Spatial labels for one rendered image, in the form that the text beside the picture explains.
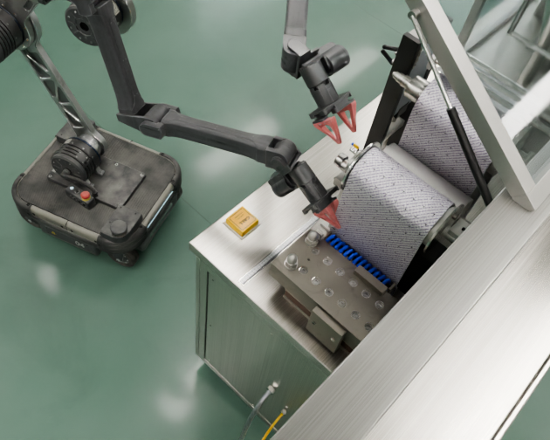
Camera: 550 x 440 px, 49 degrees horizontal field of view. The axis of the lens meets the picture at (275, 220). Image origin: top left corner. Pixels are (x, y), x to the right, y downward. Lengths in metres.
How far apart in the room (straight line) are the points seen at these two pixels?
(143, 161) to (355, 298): 1.50
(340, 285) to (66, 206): 1.46
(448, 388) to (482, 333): 0.13
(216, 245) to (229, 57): 2.07
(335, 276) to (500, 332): 0.56
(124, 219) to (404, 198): 1.43
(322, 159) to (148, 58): 1.88
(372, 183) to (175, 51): 2.41
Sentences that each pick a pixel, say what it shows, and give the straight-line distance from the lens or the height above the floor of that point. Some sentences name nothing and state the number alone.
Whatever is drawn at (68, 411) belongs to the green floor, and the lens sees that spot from 2.54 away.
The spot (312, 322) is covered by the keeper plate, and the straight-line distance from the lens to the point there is 1.57.
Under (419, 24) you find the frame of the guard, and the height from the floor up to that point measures 1.84.
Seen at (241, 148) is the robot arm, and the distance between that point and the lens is 1.60.
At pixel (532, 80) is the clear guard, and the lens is 1.11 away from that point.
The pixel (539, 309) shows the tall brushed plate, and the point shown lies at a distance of 1.22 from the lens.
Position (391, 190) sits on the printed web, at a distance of 1.44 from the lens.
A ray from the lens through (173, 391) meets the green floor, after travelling 2.51.
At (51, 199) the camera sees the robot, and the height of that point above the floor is 0.24.
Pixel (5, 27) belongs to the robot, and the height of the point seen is 0.93.
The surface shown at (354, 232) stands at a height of 1.10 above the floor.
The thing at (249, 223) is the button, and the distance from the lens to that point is 1.76.
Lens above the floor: 2.38
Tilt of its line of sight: 55 degrees down
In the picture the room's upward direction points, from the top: 11 degrees clockwise
